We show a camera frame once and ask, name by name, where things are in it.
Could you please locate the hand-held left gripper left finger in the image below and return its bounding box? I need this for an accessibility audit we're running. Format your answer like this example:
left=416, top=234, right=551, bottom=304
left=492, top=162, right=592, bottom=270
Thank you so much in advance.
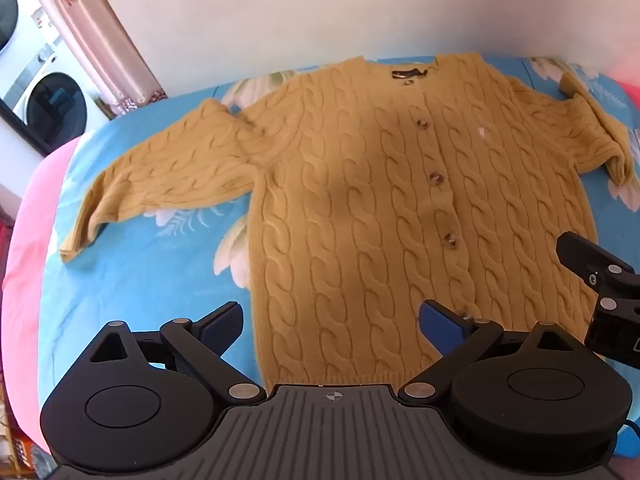
left=89, top=301, right=267, bottom=405

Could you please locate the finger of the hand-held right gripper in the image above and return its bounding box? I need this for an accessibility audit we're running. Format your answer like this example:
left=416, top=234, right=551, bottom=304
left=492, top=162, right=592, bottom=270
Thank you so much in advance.
left=556, top=231, right=640, bottom=288

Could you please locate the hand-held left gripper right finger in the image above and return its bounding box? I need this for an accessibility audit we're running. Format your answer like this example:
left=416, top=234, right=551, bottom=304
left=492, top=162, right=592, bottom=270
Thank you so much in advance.
left=398, top=299, right=587, bottom=406

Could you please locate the mustard cable-knit cardigan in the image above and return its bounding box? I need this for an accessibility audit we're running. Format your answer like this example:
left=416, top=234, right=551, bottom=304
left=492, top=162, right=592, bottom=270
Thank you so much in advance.
left=60, top=51, right=632, bottom=387

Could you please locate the blue floral bed sheet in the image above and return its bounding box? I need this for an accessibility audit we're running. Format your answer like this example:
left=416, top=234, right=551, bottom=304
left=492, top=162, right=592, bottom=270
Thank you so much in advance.
left=39, top=54, right=640, bottom=413

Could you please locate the pink pillow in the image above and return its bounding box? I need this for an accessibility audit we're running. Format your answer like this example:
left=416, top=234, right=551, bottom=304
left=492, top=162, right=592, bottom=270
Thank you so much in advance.
left=602, top=45, right=640, bottom=107

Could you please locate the pink blanket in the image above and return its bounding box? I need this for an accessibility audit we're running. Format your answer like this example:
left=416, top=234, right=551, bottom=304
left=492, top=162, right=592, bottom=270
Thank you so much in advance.
left=0, top=136, right=83, bottom=463

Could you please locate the white washing machine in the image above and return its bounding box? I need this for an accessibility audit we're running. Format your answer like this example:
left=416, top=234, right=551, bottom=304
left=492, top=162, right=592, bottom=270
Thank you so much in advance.
left=0, top=0, right=67, bottom=92
left=9, top=39, right=112, bottom=145

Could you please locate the pink patterned curtain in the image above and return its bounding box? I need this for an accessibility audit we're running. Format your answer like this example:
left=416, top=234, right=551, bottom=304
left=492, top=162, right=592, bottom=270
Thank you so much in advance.
left=22, top=0, right=169, bottom=120

